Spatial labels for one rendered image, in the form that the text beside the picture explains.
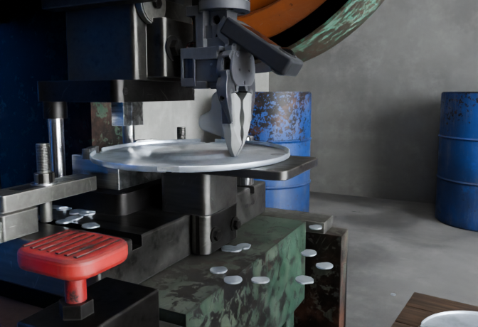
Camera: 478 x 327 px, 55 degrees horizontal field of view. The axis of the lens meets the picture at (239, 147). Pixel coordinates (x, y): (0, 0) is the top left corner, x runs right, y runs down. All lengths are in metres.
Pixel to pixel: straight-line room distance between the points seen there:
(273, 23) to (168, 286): 0.61
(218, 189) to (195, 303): 0.19
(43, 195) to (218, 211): 0.23
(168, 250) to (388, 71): 3.43
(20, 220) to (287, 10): 0.65
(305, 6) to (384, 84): 2.99
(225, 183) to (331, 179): 3.43
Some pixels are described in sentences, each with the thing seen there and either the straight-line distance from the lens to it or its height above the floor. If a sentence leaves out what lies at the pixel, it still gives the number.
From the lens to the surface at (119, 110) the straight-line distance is 0.73.
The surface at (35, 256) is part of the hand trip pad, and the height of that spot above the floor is 0.76.
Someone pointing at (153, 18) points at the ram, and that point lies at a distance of 0.66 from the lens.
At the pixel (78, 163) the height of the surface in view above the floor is 0.77.
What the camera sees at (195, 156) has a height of 0.79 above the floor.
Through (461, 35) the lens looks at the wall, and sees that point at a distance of 3.90.
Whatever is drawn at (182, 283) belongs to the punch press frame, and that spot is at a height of 0.65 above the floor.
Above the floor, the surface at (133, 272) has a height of 0.66.
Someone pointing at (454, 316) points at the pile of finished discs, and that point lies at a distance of 1.25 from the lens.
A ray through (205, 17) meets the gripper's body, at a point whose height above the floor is 0.98.
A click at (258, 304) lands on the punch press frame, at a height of 0.58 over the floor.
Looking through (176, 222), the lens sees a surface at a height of 0.70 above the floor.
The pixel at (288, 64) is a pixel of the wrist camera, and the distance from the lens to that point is 0.59.
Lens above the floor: 0.87
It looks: 7 degrees down
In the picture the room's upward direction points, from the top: straight up
